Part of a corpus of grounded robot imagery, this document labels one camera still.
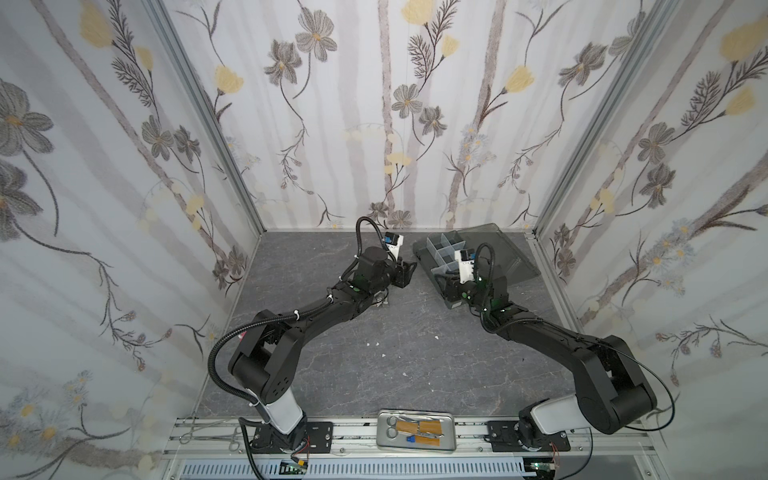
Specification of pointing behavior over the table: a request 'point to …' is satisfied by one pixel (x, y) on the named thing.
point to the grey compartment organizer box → (436, 255)
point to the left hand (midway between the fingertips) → (408, 254)
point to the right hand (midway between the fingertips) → (438, 267)
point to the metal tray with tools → (416, 430)
